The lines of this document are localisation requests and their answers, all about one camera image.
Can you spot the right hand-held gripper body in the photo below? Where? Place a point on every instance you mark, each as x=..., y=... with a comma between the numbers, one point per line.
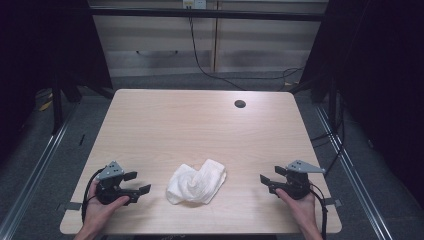
x=296, y=185

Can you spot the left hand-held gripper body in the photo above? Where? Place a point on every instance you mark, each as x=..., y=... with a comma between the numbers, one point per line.
x=111, y=171

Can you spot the white cloth towel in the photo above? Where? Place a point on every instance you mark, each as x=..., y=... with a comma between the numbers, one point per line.
x=196, y=183

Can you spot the person's right hand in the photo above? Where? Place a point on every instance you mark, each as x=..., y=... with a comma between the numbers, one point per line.
x=304, y=210

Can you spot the person's left hand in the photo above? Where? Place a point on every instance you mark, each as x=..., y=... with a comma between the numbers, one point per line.
x=96, y=213

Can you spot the grey tape strip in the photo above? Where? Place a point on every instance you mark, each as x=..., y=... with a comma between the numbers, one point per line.
x=333, y=202
x=73, y=206

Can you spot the small black floor strip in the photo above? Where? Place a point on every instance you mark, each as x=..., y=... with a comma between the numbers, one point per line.
x=82, y=140

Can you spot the round dark table grommet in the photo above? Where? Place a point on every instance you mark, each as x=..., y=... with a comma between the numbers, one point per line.
x=240, y=103

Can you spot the black metal stand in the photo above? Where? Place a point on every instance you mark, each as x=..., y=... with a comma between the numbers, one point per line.
x=57, y=110

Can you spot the yellow floor object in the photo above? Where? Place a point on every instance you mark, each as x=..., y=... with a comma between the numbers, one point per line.
x=45, y=105

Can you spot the black curtain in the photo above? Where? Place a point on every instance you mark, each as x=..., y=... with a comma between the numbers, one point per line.
x=383, y=83
x=43, y=50

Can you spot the metal floor rail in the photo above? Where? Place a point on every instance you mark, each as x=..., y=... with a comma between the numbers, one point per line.
x=36, y=173
x=353, y=173

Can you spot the black horizontal frame bar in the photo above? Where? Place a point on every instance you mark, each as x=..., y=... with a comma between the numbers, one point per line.
x=206, y=14

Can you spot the white wall socket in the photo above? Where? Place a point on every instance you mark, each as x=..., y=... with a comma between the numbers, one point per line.
x=195, y=4

